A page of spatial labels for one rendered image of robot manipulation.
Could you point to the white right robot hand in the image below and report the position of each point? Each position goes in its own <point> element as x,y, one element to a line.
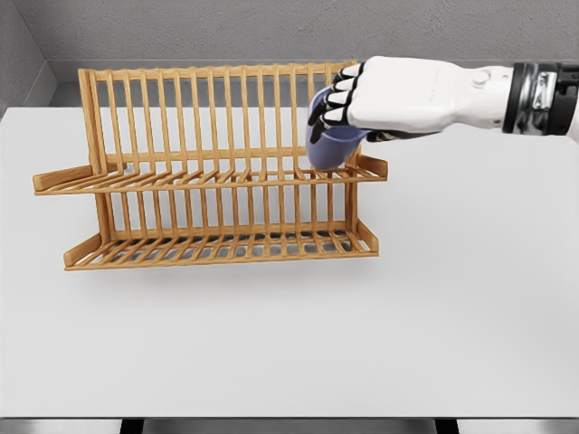
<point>398,95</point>

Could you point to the blue cup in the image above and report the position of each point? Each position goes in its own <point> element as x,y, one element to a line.
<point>328,147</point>

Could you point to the wooden two-tier dish rack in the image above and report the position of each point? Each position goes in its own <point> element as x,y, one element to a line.
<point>212,181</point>

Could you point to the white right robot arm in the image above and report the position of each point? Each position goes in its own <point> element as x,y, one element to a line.
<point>520,97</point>

